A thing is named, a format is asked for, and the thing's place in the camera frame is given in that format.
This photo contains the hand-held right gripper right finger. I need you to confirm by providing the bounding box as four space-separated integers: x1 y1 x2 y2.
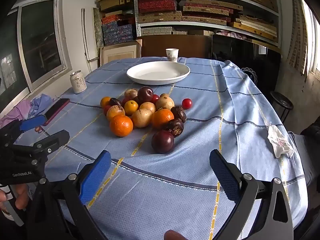
209 149 293 240

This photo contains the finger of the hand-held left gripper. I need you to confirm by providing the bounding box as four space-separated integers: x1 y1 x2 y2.
4 115 47 137
15 129 70 161

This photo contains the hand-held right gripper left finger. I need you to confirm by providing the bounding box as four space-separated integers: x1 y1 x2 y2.
25 150 112 240

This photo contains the large orange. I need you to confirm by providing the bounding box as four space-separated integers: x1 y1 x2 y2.
109 114 134 137
151 109 175 130

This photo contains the dark brown mangosteen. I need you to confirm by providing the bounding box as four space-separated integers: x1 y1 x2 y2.
171 106 187 123
164 119 184 137

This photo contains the dark purple round fruit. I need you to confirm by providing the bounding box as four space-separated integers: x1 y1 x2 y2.
151 130 175 154
137 86 154 102

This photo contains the white plate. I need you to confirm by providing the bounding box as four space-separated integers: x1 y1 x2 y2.
126 61 191 85

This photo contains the person's left hand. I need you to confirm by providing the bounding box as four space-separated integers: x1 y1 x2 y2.
0 184 29 210

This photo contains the purple cloth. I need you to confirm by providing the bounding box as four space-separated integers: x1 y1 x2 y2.
0 99 33 128

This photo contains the light blue cloth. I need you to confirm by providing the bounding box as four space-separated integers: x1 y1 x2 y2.
27 94 59 119

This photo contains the phone in red case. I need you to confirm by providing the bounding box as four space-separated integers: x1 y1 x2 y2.
42 98 71 127

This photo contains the blue checked tablecloth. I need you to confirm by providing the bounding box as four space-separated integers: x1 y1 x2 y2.
12 57 309 240

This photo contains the crumpled white tissue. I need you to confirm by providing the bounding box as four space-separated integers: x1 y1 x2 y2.
267 125 295 158

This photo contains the black round stool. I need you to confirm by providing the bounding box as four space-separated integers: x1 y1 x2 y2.
269 91 294 121

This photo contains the white leaning strip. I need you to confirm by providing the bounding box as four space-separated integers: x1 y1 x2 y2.
81 8 100 73

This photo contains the grey marbled slab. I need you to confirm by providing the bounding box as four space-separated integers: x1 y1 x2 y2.
93 7 104 48

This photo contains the stack of blue patterned boxes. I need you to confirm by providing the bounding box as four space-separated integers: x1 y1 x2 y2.
101 15 134 46

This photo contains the white paper cup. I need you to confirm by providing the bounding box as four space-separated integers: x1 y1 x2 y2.
165 48 179 63

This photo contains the brown wooden board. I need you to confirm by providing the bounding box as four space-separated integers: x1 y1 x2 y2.
140 35 213 58

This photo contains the pink patterned cloth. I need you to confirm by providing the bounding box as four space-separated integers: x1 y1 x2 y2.
216 29 248 40

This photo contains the white metal shelf rack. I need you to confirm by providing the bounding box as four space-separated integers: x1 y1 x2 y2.
132 0 283 53

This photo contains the bright side window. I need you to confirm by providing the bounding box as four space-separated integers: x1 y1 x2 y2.
300 0 320 78

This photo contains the shelf stack of flat boxes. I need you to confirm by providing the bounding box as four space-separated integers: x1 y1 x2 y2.
136 0 279 43

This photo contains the aluminium frame window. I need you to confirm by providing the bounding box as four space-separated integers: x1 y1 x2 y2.
0 0 73 110

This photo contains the wooden picture frame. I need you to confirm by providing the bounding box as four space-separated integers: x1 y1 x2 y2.
100 39 142 66

